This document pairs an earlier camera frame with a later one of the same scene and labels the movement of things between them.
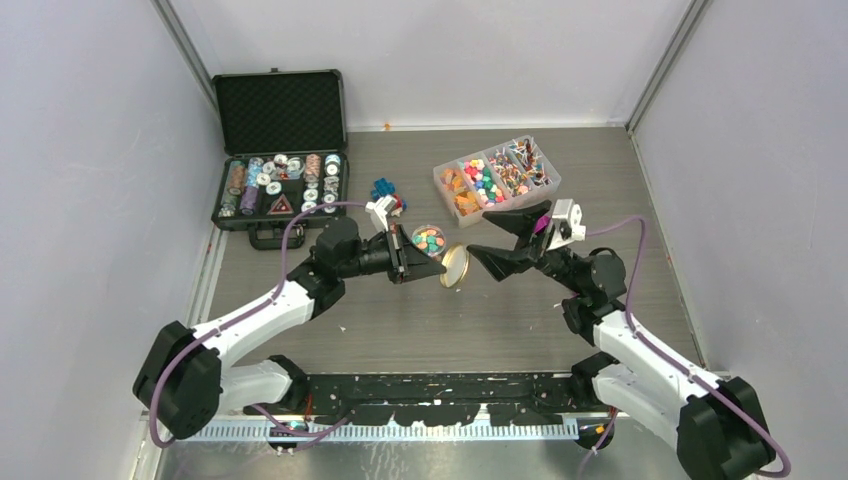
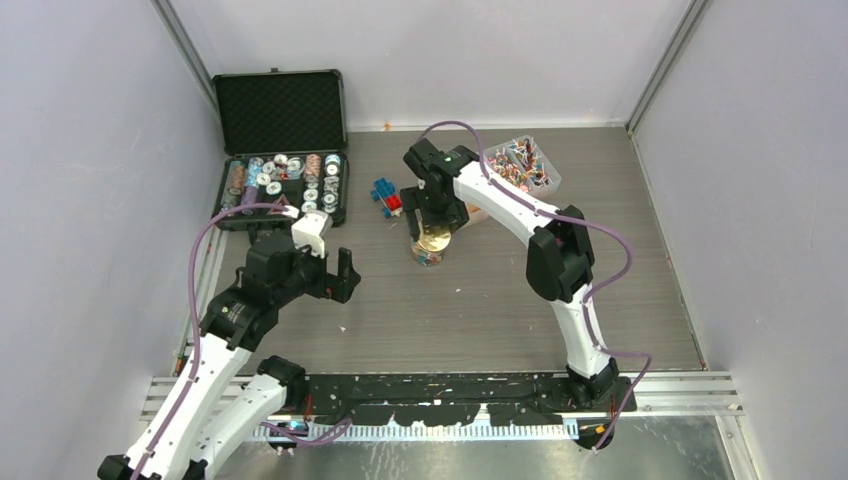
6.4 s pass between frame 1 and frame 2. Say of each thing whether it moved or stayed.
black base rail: stayed
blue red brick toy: stayed
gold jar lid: moved
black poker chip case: stayed
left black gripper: moved
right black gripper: moved
